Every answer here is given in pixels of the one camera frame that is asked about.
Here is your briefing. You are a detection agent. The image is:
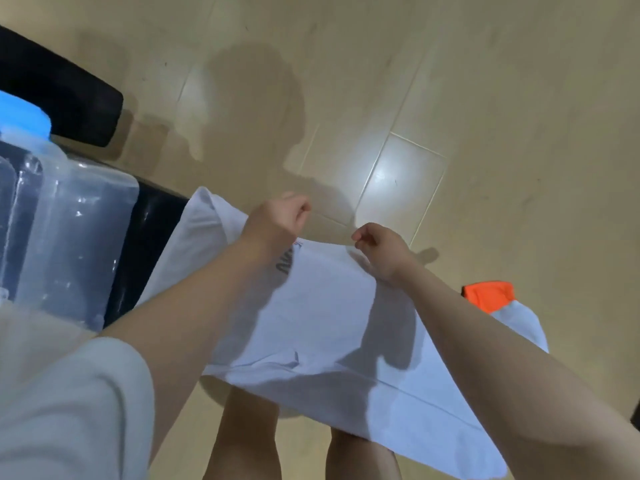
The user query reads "person's left leg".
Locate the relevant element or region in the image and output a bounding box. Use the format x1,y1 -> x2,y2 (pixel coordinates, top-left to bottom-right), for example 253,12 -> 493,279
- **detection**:
202,386 -> 282,480

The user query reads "person's right forearm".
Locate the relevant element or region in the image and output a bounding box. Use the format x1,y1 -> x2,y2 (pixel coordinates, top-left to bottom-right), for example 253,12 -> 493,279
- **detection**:
385,257 -> 640,480

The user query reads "person's white shirt sleeve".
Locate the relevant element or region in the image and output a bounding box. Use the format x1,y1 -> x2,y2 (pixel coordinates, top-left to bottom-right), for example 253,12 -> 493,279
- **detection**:
0,302 -> 156,480

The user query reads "person's right leg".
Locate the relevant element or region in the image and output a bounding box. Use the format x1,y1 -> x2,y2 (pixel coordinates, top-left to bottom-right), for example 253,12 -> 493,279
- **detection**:
325,427 -> 402,480

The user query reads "blue plastic lid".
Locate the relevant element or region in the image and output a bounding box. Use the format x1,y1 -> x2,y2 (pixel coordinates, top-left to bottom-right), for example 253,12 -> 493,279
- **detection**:
0,90 -> 53,141

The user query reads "person's right hand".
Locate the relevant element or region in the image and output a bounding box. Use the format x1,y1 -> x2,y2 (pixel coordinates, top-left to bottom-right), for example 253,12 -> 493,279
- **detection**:
351,223 -> 417,288

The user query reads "black leather seat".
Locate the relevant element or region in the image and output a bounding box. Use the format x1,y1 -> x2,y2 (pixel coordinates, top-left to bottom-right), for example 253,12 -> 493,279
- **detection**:
102,177 -> 190,328

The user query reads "person's left forearm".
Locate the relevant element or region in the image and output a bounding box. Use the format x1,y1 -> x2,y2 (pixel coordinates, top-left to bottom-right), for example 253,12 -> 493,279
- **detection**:
99,236 -> 297,465

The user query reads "white t-shirt with orange cuff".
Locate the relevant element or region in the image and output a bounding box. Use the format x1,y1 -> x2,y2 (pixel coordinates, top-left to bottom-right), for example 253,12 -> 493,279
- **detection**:
134,187 -> 551,480

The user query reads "clear plastic storage box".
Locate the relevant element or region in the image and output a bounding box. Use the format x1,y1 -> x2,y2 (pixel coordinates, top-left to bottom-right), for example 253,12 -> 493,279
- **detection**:
0,126 -> 140,333

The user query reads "person's left hand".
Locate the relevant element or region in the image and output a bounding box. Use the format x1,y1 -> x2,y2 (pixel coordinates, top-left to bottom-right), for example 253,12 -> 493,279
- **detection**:
240,192 -> 312,251

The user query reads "person's leg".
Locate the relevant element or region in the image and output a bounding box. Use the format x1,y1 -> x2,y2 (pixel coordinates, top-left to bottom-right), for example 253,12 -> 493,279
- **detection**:
325,427 -> 402,480
202,386 -> 282,480

